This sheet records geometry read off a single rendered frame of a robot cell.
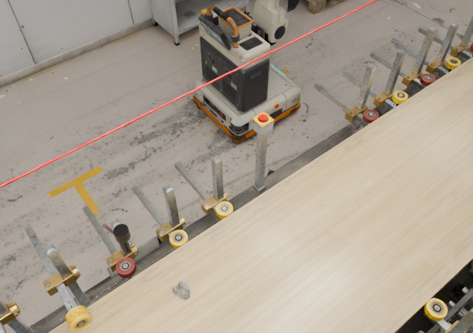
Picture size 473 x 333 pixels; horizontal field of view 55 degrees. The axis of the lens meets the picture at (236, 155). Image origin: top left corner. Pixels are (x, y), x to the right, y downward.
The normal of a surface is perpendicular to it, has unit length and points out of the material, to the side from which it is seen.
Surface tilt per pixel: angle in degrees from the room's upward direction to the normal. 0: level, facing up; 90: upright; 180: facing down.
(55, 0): 90
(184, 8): 0
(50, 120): 0
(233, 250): 0
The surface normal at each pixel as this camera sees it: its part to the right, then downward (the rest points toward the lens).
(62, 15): 0.61, 0.60
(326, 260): 0.00, -0.65
